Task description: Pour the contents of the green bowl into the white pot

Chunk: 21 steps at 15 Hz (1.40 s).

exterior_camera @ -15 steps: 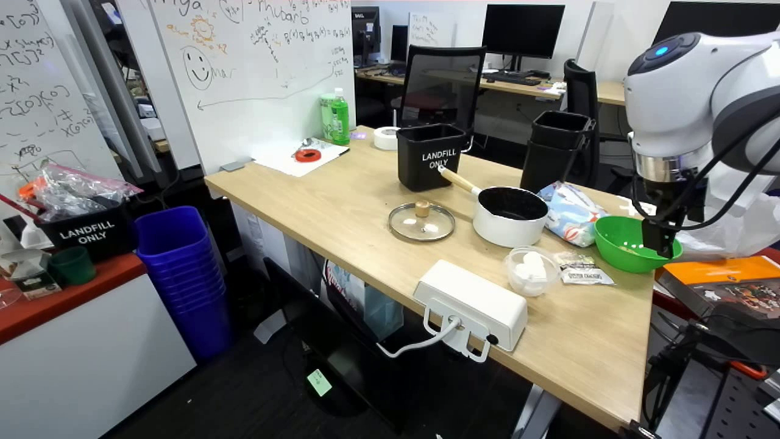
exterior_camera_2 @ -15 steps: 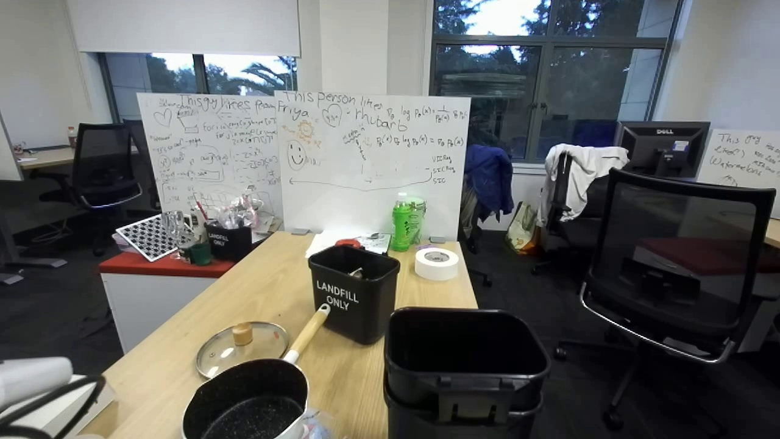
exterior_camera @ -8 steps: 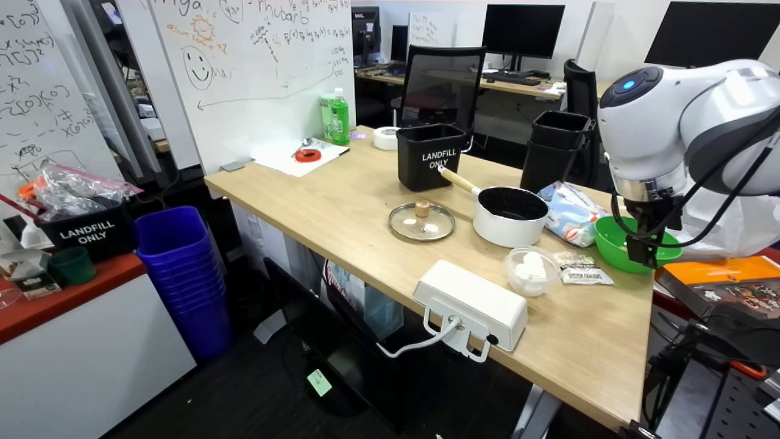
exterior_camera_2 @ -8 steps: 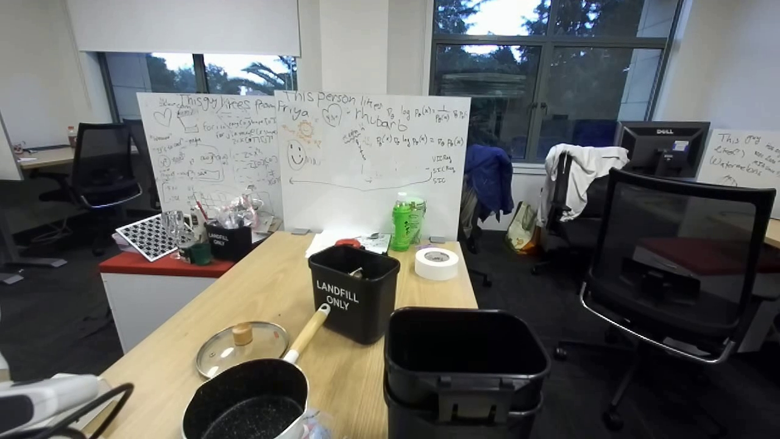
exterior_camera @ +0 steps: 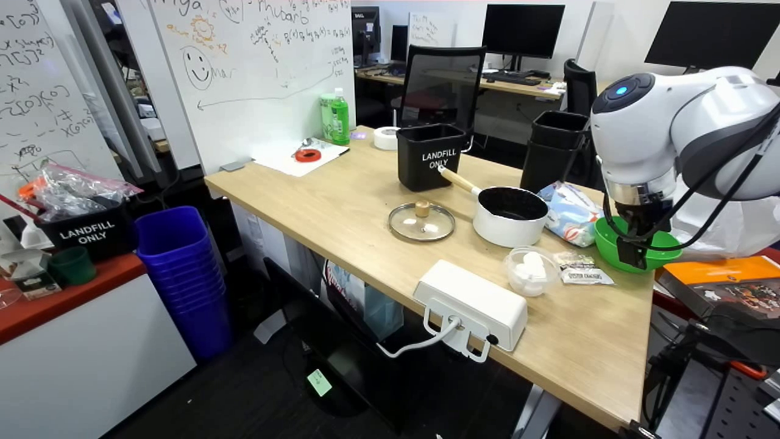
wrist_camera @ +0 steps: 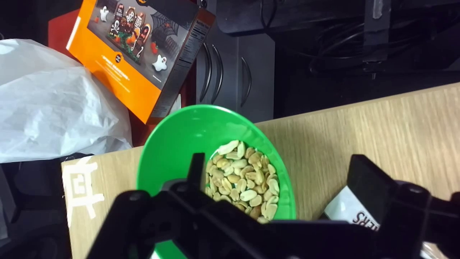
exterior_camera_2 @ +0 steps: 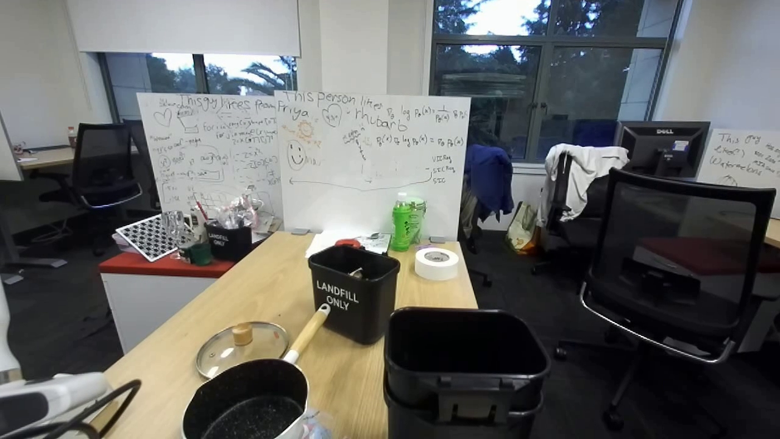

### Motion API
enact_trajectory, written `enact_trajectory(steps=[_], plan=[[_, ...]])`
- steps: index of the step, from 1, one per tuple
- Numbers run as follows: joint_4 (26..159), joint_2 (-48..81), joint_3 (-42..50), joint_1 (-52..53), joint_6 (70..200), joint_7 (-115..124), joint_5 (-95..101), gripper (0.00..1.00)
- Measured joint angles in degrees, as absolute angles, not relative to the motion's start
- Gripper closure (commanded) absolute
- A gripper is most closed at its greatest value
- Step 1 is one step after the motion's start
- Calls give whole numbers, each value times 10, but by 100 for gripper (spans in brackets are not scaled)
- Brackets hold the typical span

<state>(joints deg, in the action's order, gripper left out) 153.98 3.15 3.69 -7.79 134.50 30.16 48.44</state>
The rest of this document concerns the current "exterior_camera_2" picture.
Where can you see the glass pot lid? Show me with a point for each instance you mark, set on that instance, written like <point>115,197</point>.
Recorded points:
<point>239,351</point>

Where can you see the green wipes canister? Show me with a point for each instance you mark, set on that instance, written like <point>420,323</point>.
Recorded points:
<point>406,224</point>

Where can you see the whiteboard with sun drawing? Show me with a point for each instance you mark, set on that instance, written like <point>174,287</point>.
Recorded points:
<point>375,162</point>

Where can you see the white tape roll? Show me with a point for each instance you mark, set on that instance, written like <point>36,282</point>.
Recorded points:
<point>437,264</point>

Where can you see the white paper sheet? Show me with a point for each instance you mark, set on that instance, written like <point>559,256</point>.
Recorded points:
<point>326,242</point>

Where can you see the small black landfill bin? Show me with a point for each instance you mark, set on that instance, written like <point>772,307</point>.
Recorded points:
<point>355,296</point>

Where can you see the blue jacket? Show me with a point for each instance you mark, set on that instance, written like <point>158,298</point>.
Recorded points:
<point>489,179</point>

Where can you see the crumpled clear plastic bags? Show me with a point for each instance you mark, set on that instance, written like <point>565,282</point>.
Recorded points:
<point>235,212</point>

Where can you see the black landfill bin with bags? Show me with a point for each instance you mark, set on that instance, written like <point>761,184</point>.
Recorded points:
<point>233,242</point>

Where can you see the large black stacked bin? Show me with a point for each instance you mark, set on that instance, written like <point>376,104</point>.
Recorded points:
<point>465,375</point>

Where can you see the small dark green cup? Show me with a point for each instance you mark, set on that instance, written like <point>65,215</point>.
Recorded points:
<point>198,256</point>

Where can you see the white cloth on chair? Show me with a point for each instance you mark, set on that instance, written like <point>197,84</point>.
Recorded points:
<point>582,168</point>

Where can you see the blue and white plastic bag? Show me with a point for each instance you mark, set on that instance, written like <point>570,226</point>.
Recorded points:
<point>308,427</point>

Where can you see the black and white checkerboard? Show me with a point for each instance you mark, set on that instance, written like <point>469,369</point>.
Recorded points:
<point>148,238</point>

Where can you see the white cabinet with red top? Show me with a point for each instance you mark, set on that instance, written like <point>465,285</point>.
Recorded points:
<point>154,301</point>

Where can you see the black computer monitor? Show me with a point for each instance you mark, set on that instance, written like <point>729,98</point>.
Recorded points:
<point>661,149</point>

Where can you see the white roller blind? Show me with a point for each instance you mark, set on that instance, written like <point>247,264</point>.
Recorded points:
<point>186,26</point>

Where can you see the black office chair with armrests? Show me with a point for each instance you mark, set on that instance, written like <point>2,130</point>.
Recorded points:
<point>105,168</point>

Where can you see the black mesh office chair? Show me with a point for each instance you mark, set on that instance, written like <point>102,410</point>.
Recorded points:
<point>684,260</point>

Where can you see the small whiteboard with writing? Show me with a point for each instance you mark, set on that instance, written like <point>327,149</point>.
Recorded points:
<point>744,159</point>

